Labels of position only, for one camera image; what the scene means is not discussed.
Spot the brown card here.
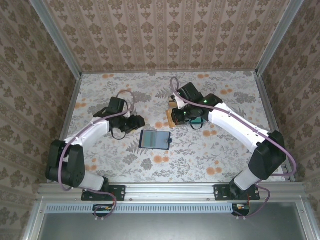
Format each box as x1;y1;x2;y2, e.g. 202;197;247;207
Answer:
165;109;177;129

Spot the navy card holder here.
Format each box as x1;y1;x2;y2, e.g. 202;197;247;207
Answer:
138;129;173;151

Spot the clear acrylic card organizer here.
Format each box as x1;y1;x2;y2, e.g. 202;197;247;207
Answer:
166;98;208;128

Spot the left black connector board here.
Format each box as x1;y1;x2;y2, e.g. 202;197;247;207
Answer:
92;203;114;217

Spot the black connector board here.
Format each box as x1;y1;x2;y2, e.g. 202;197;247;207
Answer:
92;203;114;217
231;203;251;217

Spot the grey metal sheet panel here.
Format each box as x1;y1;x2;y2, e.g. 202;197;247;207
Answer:
23;201;320;240

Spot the right black connector board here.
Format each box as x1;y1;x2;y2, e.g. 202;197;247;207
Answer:
231;203;251;217

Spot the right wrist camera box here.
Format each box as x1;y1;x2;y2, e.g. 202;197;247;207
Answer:
171;94;186;110

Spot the right thin black cable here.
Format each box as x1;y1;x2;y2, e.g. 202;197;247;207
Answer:
189;119;203;131

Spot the thin black cable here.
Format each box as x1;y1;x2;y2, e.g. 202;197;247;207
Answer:
189;119;203;131
110;126;127;141

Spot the left thin black cable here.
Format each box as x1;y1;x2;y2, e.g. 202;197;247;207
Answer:
110;126;127;141

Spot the left aluminium table rail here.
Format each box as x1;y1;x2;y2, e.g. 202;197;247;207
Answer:
47;74;83;183

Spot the aluminium table rail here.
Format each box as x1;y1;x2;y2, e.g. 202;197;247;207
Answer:
47;74;83;183
254;72;296;182

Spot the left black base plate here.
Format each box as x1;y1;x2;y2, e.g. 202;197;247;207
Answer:
81;184;126;202

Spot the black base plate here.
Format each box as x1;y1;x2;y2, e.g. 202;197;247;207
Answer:
214;184;261;202
81;184;126;202

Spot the aluminium cross rail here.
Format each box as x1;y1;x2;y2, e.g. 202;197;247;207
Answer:
37;182;307;202

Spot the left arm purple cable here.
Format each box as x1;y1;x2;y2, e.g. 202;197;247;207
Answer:
57;89;137;221

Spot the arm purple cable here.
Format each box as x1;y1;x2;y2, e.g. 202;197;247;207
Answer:
57;89;137;221
169;76;298;221

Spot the right aluminium table rail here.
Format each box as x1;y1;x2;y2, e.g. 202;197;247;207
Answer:
254;72;296;182

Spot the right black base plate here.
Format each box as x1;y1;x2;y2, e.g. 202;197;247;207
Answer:
214;184;261;202

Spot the grey slotted cable duct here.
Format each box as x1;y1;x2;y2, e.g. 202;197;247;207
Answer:
46;202;236;214

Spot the left aluminium frame post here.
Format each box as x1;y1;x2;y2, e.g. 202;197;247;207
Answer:
28;0;84;79

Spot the aluminium frame post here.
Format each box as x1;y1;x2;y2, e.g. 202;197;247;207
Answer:
28;0;84;79
255;0;305;76

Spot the right aluminium frame post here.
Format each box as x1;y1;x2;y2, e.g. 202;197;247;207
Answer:
255;0;305;76

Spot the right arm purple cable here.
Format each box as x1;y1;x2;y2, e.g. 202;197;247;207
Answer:
169;76;298;221

